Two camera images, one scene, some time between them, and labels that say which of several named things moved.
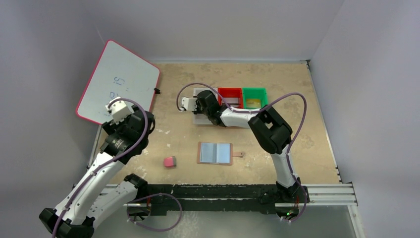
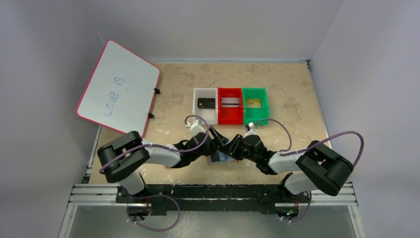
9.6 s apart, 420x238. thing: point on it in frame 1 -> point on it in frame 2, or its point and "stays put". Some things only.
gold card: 253,103 stays put
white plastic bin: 200,119 stays put
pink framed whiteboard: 117,73 stays put
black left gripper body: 112,127 -> 209,149
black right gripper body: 197,107 -> 238,146
